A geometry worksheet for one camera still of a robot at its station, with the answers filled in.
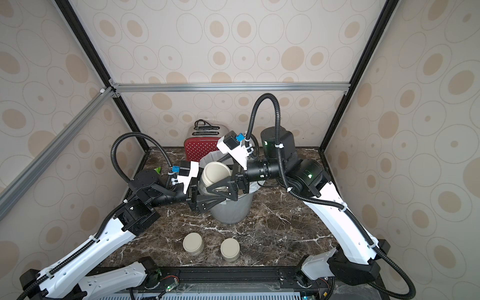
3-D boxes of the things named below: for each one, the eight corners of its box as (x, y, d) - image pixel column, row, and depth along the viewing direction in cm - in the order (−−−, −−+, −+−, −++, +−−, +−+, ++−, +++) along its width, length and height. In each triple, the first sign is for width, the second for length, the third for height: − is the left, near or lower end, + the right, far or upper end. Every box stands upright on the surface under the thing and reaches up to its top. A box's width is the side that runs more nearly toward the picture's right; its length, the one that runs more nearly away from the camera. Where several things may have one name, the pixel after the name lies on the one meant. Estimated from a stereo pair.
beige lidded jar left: (185, 255, 81) (180, 250, 75) (188, 238, 86) (184, 232, 80) (202, 255, 81) (199, 250, 75) (205, 238, 86) (202, 232, 80)
